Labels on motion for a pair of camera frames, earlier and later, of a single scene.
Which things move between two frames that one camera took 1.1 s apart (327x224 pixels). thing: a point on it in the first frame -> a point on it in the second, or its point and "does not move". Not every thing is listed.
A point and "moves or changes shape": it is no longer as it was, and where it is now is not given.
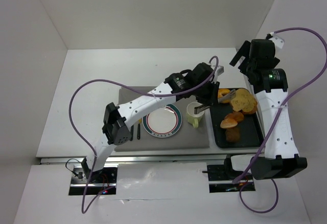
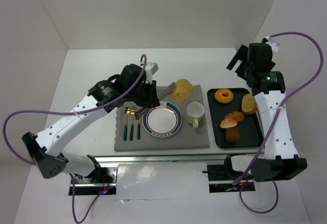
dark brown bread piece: [232, 134] does not move
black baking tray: [250, 134] does not move
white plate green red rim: [164, 122] does not move
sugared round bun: [228, 123] does not move
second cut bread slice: [249, 105] does not move
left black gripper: [209, 93] -> [147, 94]
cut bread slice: [243, 100] moves or changes shape
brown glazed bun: [237, 116] does not move
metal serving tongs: [226, 98] moves or changes shape
